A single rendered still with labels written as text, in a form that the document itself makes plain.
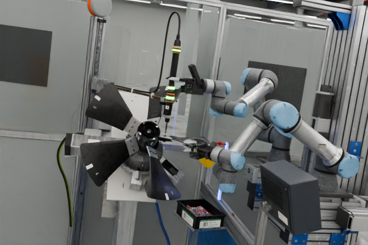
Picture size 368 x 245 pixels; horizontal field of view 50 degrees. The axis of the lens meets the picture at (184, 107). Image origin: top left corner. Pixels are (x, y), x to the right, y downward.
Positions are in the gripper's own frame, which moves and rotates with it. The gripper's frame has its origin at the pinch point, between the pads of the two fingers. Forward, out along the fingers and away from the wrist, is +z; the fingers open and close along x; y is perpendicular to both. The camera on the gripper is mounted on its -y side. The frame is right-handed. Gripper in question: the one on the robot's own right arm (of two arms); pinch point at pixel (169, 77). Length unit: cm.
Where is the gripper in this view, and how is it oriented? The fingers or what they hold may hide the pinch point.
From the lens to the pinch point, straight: 203.8
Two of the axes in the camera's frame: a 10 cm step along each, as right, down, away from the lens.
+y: -1.4, 9.9, 1.0
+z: -9.2, -0.9, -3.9
